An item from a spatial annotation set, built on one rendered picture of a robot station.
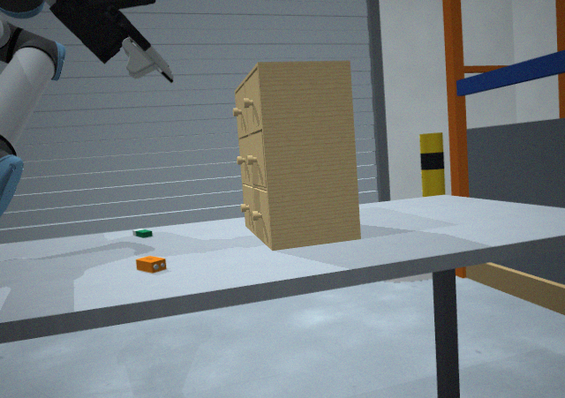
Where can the tan wooden drawer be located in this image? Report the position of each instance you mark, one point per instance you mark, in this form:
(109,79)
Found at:
(240,112)
(252,104)
(248,206)
(244,151)
(261,214)
(256,159)

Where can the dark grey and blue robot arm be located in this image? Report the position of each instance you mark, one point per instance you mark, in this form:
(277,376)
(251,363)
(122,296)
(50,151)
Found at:
(32,62)

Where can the green and white eraser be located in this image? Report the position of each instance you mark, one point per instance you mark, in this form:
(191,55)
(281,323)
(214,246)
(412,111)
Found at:
(142,233)

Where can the tan wooden chest of drawers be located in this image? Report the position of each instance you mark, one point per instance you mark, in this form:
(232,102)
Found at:
(309,151)

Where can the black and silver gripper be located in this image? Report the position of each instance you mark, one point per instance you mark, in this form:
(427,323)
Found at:
(108,29)

